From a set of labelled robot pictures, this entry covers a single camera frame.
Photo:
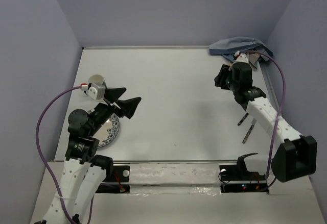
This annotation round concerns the blue beige checked placemat cloth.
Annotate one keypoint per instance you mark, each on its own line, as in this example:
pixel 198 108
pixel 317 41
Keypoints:
pixel 228 47

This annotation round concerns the fork with dark handle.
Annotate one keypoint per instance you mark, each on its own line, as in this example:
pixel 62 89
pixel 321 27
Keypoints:
pixel 242 119

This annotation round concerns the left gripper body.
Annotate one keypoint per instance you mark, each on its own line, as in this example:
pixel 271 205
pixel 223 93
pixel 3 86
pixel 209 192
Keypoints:
pixel 102 112

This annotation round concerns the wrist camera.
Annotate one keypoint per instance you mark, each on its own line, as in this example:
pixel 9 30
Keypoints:
pixel 96 91
pixel 241 57

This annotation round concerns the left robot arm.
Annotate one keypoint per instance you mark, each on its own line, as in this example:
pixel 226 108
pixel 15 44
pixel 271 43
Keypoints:
pixel 83 170

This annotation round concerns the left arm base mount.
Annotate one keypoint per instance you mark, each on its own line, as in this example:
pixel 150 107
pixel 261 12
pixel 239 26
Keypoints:
pixel 116 182

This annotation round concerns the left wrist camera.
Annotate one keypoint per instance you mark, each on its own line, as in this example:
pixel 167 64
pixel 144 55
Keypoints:
pixel 96 91

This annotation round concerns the dark green mug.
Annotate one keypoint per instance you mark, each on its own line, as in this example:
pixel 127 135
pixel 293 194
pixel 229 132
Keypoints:
pixel 97 78

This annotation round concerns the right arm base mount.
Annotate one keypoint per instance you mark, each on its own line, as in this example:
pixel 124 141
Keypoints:
pixel 236 178

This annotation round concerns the blue floral ceramic plate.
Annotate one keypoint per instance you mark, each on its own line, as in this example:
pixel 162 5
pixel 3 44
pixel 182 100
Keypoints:
pixel 108 131

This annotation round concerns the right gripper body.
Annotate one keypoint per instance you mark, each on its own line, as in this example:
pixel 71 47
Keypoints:
pixel 232 84

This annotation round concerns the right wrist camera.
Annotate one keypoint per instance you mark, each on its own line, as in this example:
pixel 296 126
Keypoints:
pixel 241 57

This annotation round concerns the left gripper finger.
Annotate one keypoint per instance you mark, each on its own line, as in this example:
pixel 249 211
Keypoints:
pixel 129 106
pixel 113 94

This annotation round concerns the knife with dark handle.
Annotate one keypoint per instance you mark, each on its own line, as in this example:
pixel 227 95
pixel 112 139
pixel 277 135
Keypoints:
pixel 249 131

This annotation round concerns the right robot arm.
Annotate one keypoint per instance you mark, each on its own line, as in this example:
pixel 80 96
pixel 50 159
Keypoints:
pixel 293 155

